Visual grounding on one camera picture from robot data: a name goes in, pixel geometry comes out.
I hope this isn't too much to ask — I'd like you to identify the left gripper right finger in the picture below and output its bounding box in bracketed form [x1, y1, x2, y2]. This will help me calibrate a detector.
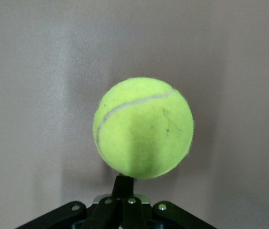
[122, 176, 147, 229]

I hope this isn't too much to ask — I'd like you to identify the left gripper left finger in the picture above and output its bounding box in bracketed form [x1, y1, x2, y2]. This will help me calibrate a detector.
[79, 175, 125, 229]

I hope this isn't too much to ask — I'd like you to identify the yellow-green tennis ball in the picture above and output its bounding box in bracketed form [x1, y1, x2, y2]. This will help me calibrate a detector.
[92, 75, 195, 180]

